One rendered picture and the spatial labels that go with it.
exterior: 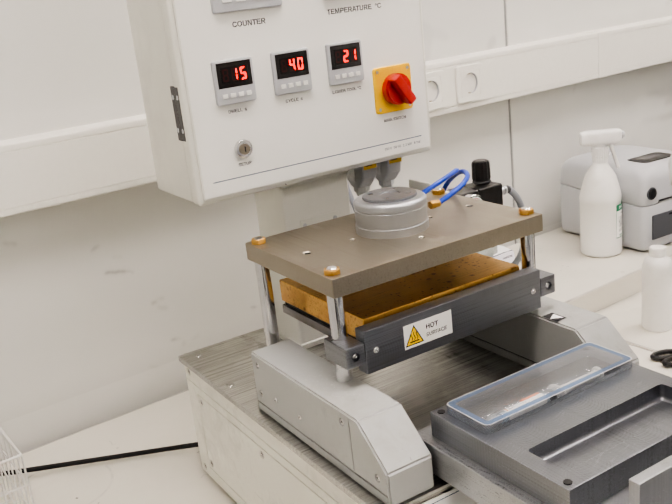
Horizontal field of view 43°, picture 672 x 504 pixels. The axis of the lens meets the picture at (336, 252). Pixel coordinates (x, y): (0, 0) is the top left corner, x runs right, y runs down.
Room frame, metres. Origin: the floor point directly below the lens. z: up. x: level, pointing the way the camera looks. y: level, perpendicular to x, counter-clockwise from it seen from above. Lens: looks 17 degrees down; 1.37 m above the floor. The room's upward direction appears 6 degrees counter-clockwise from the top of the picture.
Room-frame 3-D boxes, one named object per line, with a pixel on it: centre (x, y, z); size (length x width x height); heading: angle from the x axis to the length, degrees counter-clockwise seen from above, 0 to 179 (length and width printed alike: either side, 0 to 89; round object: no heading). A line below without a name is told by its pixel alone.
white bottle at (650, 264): (1.33, -0.53, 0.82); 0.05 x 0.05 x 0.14
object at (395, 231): (0.92, -0.06, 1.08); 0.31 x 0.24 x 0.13; 121
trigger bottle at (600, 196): (1.62, -0.54, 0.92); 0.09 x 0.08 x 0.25; 82
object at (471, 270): (0.89, -0.07, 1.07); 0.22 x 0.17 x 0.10; 121
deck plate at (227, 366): (0.91, -0.05, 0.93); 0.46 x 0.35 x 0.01; 31
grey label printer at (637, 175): (1.72, -0.64, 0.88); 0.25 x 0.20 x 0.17; 28
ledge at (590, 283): (1.55, -0.38, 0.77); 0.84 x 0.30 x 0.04; 124
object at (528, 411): (0.70, -0.17, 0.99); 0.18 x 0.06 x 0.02; 121
